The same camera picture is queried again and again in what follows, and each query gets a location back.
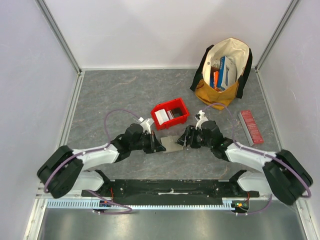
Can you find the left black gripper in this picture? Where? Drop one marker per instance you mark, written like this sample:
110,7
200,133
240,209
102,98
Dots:
154,145

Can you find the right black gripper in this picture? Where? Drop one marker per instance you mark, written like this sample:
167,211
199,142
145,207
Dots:
187,136

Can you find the grey card holder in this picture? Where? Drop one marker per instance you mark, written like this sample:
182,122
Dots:
170,144

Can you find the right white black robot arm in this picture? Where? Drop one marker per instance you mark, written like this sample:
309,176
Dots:
280,173

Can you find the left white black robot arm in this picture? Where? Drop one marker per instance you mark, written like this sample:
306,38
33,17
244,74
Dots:
67,169

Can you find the red plastic bin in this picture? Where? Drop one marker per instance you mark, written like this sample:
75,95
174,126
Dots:
168,105

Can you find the red grey flat box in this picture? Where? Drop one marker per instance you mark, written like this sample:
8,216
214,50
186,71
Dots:
250,128

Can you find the orange box in bag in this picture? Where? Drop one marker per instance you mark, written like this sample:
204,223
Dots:
214,78

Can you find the blue box in bag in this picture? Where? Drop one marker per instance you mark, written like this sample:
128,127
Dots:
223,77

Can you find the yellow canvas tote bag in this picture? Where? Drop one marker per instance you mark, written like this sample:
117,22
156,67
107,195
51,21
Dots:
241,59

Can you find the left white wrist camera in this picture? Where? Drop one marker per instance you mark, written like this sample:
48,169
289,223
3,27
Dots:
146,124

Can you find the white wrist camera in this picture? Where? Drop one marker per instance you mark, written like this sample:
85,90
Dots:
146,124
200,118

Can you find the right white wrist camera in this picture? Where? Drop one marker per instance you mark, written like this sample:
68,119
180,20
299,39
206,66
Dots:
200,118

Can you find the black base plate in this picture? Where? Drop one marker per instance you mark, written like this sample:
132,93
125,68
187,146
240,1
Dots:
169,192

